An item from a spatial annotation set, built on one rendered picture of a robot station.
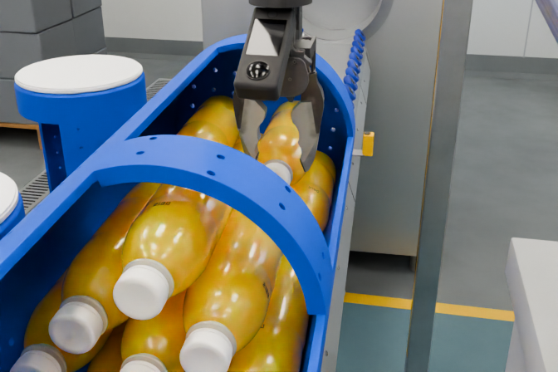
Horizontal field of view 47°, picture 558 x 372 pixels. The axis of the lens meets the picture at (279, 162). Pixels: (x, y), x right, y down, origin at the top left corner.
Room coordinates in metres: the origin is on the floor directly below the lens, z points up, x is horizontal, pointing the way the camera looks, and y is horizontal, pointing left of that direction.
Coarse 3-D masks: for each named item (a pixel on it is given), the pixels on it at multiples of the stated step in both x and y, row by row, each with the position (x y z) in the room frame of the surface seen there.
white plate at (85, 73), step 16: (32, 64) 1.47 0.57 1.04; (48, 64) 1.47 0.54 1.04; (64, 64) 1.47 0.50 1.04; (80, 64) 1.47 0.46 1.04; (96, 64) 1.47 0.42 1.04; (112, 64) 1.47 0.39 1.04; (128, 64) 1.47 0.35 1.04; (16, 80) 1.35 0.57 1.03; (32, 80) 1.34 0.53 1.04; (48, 80) 1.34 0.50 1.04; (64, 80) 1.34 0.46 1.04; (80, 80) 1.34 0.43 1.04; (96, 80) 1.34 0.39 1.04; (112, 80) 1.34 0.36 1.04; (128, 80) 1.35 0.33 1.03
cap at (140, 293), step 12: (132, 276) 0.39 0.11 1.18; (144, 276) 0.39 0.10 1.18; (156, 276) 0.40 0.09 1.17; (120, 288) 0.39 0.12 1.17; (132, 288) 0.39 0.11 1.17; (144, 288) 0.39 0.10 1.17; (156, 288) 0.39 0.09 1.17; (168, 288) 0.40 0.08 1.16; (120, 300) 0.39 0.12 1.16; (132, 300) 0.39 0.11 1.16; (144, 300) 0.39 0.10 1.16; (156, 300) 0.39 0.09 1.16; (132, 312) 0.39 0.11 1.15; (144, 312) 0.39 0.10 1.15; (156, 312) 0.39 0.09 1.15
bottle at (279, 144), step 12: (288, 108) 0.87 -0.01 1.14; (276, 120) 0.82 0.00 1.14; (288, 120) 0.81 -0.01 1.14; (264, 132) 0.81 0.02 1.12; (276, 132) 0.77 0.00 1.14; (288, 132) 0.77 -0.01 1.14; (264, 144) 0.75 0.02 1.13; (276, 144) 0.74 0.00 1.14; (288, 144) 0.74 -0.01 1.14; (264, 156) 0.73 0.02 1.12; (276, 156) 0.73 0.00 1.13; (288, 156) 0.73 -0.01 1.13; (300, 156) 0.74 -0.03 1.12; (288, 168) 0.71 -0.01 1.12; (300, 168) 0.73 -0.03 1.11
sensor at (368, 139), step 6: (366, 132) 1.26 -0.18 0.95; (372, 132) 1.27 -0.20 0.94; (366, 138) 1.25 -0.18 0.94; (372, 138) 1.25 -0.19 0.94; (366, 144) 1.25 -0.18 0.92; (372, 144) 1.25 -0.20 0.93; (354, 150) 1.27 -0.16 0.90; (360, 150) 1.27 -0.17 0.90; (366, 150) 1.25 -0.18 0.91; (372, 150) 1.25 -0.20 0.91; (360, 156) 1.25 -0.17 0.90
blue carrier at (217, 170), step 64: (192, 64) 0.82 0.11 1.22; (320, 64) 0.87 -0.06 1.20; (128, 128) 0.58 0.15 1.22; (64, 192) 0.44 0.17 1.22; (128, 192) 0.74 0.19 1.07; (256, 192) 0.47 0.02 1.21; (0, 256) 0.35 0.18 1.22; (64, 256) 0.57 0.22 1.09; (320, 256) 0.47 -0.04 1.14; (0, 320) 0.45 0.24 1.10; (320, 320) 0.44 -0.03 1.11
